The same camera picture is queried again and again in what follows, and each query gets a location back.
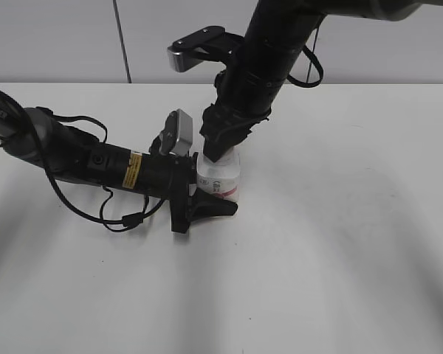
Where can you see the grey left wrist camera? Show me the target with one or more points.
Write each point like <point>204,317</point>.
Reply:
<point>176,137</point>

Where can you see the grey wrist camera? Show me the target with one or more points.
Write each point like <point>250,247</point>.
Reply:
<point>209,44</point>
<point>176,137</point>

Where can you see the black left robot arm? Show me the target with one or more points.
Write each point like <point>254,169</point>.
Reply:
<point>66,153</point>

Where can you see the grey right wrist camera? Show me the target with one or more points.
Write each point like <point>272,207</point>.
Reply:
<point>209,44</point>

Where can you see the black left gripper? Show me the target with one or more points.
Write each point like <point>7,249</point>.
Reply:
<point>169,178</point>

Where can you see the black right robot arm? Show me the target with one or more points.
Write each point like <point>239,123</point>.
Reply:
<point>258,64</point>

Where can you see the white yogurt drink bottle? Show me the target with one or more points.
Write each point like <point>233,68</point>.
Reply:
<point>220,179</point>

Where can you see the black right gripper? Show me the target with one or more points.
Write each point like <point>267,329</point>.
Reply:
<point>223,128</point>

